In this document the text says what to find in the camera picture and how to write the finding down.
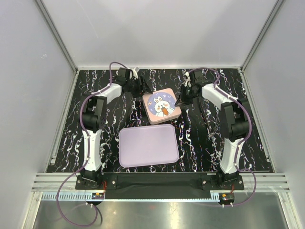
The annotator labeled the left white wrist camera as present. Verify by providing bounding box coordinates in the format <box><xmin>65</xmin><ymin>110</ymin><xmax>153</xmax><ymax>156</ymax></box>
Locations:
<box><xmin>131</xmin><ymin>67</ymin><xmax>140</xmax><ymax>79</ymax></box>

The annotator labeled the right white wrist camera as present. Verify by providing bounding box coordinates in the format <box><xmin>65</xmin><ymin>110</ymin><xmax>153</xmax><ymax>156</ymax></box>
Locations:
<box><xmin>184</xmin><ymin>72</ymin><xmax>192</xmax><ymax>87</ymax></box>

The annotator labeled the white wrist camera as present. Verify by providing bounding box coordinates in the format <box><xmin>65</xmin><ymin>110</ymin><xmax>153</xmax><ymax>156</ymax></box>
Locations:
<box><xmin>184</xmin><ymin>72</ymin><xmax>192</xmax><ymax>87</ymax></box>
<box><xmin>131</xmin><ymin>67</ymin><xmax>140</xmax><ymax>79</ymax></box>

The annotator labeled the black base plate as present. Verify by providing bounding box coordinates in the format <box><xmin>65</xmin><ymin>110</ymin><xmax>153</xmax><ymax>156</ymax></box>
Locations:
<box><xmin>75</xmin><ymin>172</ymin><xmax>245</xmax><ymax>200</ymax></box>

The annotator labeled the lilac plastic tray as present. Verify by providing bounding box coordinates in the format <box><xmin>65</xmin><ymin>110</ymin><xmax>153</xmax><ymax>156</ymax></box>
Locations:
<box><xmin>119</xmin><ymin>124</ymin><xmax>179</xmax><ymax>167</ymax></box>

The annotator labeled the pink chocolate tin box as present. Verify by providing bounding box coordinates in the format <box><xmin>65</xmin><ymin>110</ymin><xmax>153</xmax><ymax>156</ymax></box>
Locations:
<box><xmin>148</xmin><ymin>112</ymin><xmax>181</xmax><ymax>125</ymax></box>

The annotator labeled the pink tin lid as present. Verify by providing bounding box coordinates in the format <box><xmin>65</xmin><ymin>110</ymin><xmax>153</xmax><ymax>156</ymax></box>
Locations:
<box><xmin>142</xmin><ymin>88</ymin><xmax>182</xmax><ymax>116</ymax></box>

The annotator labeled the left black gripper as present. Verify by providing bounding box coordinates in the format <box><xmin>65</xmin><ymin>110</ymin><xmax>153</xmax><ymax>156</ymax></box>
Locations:
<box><xmin>126</xmin><ymin>76</ymin><xmax>153</xmax><ymax>98</ymax></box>

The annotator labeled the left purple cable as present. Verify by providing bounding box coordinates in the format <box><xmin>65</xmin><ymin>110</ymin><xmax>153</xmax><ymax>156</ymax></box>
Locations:
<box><xmin>56</xmin><ymin>61</ymin><xmax>131</xmax><ymax>227</ymax></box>

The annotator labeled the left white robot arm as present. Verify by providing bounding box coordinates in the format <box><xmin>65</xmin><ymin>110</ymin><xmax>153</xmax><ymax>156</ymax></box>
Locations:
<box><xmin>77</xmin><ymin>67</ymin><xmax>152</xmax><ymax>189</ymax></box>

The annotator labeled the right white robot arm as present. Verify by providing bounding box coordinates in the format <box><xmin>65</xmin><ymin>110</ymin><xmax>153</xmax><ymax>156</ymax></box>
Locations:
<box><xmin>175</xmin><ymin>68</ymin><xmax>252</xmax><ymax>189</ymax></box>

